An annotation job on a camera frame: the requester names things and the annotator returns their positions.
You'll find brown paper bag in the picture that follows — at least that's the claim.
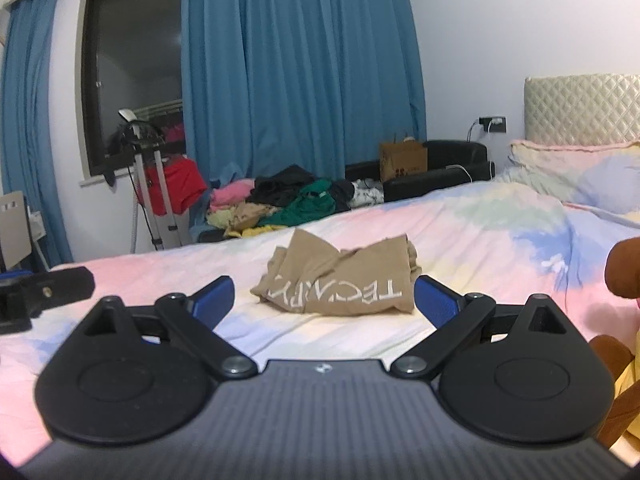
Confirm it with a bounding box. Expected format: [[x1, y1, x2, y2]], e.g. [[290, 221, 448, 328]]
[[379, 132, 429, 184]]

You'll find tan garment in pile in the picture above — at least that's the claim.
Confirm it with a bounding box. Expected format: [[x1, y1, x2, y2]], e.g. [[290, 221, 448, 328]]
[[227, 202, 281, 231]]

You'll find garment steamer stand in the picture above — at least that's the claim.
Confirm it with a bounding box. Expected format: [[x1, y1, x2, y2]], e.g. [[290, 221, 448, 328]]
[[105, 108, 184, 254]]

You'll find grey black chair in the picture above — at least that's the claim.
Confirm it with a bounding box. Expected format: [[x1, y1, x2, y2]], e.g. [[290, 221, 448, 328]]
[[0, 190, 51, 271]]

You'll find pink garment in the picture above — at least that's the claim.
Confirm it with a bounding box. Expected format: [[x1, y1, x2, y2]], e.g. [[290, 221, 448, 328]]
[[210, 180, 256, 211]]

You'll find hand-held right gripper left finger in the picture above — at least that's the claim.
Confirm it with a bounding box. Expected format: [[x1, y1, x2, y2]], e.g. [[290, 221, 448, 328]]
[[82, 275, 259, 380]]

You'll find tan t-shirt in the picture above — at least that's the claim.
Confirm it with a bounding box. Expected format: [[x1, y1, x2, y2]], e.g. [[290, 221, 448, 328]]
[[250, 227, 424, 317]]

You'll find green garment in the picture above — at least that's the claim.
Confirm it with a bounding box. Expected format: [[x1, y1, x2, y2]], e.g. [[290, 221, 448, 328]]
[[260, 182, 337, 229]]

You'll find pastel pillow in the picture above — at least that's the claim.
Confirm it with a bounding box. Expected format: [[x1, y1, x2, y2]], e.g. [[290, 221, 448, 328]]
[[507, 140, 640, 216]]

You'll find brown plush toy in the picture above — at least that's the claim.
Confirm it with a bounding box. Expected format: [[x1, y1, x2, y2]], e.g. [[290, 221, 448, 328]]
[[590, 237, 640, 454]]

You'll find yellow garment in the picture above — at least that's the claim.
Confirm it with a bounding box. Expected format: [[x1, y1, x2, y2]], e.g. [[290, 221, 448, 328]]
[[225, 225, 281, 239]]

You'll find white patterned garment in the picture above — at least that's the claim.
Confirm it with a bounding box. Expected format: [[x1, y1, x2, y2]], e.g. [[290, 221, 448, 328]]
[[350, 179, 385, 209]]

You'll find wide blue curtain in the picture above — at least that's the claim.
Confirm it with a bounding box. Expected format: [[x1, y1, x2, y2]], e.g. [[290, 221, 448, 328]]
[[180, 0, 429, 186]]

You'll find narrow blue curtain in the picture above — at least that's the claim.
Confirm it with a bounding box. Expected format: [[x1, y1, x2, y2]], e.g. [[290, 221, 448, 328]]
[[0, 0, 76, 269]]

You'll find black garment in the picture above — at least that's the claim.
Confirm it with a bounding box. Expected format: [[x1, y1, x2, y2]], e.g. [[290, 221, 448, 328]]
[[247, 164, 356, 214]]

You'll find quilted cream headboard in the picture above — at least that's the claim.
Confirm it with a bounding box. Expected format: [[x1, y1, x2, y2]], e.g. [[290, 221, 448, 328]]
[[523, 74, 640, 147]]

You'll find black sofa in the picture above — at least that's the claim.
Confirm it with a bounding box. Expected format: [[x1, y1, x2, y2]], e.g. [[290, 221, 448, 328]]
[[345, 140, 497, 204]]

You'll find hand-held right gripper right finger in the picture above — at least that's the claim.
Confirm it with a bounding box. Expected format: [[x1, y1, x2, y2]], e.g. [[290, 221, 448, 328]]
[[390, 275, 571, 380]]

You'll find dark framed window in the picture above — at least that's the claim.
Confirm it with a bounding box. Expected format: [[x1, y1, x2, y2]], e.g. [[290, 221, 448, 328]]
[[80, 0, 186, 179]]

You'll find yellow cloth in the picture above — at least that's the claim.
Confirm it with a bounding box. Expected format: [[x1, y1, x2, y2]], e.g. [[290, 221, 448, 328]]
[[617, 355, 640, 411]]

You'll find bed with pastel sheet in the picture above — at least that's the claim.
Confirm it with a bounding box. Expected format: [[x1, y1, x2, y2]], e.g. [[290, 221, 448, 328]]
[[0, 180, 640, 467]]

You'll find red garment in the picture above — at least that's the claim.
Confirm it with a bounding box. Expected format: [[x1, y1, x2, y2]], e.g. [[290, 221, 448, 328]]
[[137, 157, 209, 216]]

